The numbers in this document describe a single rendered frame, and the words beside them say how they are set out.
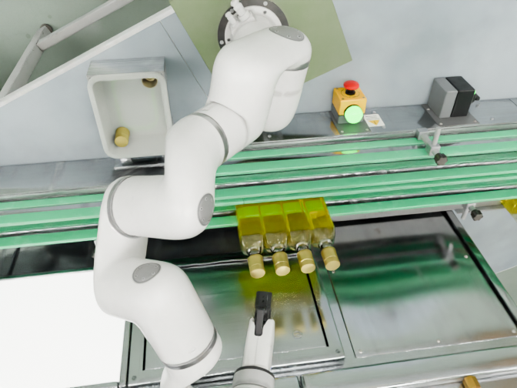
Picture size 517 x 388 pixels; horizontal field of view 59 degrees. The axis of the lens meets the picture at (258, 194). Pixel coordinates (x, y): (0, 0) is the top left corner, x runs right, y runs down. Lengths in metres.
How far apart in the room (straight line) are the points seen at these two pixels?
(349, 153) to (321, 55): 0.25
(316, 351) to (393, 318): 0.23
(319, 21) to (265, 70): 0.43
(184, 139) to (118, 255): 0.19
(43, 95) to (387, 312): 1.00
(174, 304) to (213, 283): 0.60
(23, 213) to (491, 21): 1.25
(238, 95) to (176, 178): 0.17
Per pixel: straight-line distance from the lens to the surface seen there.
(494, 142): 1.32
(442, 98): 1.30
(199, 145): 0.58
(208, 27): 1.03
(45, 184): 1.27
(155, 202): 0.57
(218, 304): 1.14
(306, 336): 1.09
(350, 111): 1.18
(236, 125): 0.65
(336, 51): 1.10
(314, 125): 1.21
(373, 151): 1.18
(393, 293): 1.24
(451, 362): 1.14
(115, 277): 0.62
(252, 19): 0.98
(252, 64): 0.64
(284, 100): 0.76
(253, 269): 1.02
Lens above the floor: 1.80
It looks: 48 degrees down
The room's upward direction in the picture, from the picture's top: 168 degrees clockwise
